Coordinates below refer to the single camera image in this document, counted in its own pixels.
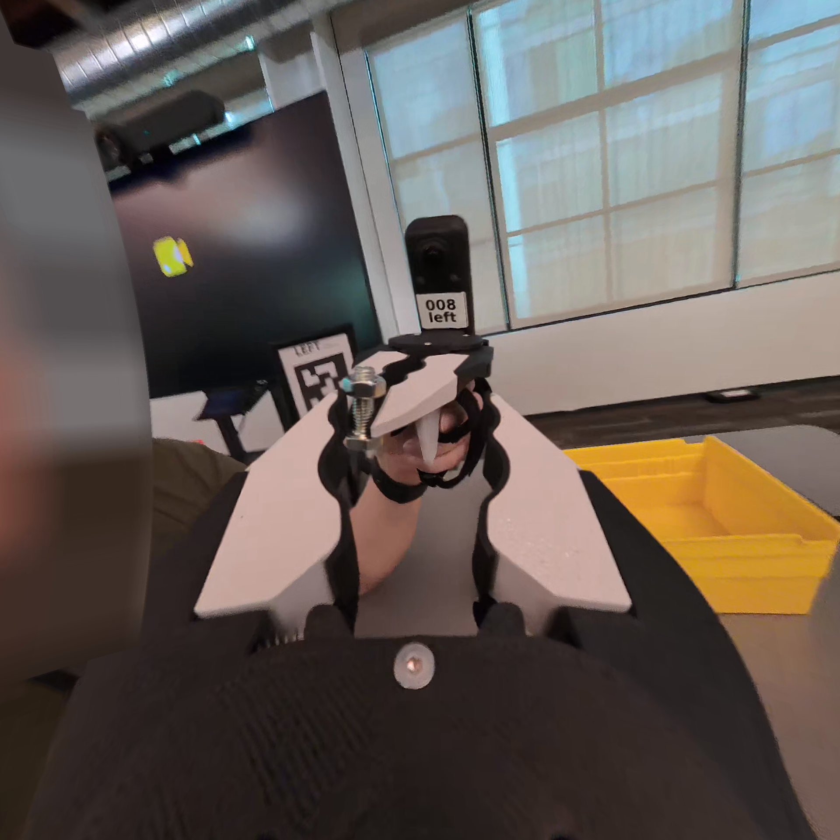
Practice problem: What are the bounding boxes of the silver ventilation duct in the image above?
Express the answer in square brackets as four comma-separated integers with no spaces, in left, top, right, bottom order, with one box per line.
[56,0,368,109]

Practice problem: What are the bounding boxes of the large grid window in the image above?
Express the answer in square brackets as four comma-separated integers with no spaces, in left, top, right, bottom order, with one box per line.
[364,0,840,332]

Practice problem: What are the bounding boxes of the black screen stand shelf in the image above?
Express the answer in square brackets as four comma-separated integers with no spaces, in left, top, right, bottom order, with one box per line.
[192,379,271,463]

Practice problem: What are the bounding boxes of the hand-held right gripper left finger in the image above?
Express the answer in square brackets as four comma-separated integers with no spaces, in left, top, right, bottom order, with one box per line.
[193,392,363,636]

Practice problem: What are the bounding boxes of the framed marker sign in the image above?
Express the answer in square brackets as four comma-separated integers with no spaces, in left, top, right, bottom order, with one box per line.
[269,323,358,427]

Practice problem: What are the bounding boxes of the large black screen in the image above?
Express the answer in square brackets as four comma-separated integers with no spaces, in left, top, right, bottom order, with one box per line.
[108,88,387,401]

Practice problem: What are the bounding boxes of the black video bar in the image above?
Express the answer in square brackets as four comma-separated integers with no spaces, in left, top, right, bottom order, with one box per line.
[94,90,228,173]

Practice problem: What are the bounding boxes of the person's left forearm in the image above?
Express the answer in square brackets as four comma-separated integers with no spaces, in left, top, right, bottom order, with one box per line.
[341,482,429,597]

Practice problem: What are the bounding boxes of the person's left hand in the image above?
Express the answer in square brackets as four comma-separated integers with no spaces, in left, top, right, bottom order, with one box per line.
[377,397,476,490]

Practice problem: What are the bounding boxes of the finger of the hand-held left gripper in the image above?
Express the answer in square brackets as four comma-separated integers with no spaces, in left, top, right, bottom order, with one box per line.
[369,353,462,439]
[353,348,427,398]

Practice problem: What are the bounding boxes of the olive green shirt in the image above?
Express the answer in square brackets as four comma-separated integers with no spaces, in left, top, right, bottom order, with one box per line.
[150,438,249,565]

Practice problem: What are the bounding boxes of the yellow plastic bin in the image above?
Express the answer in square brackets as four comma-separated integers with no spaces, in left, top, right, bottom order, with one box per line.
[563,435,840,616]

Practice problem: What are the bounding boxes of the steel hex bolt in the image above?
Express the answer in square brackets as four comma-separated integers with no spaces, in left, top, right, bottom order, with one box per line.
[343,365,385,455]

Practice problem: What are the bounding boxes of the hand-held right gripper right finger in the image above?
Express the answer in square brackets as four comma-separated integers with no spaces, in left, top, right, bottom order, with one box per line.
[472,392,634,636]

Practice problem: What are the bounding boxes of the steel hex nut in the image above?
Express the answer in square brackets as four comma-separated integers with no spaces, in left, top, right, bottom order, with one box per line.
[341,367,387,400]

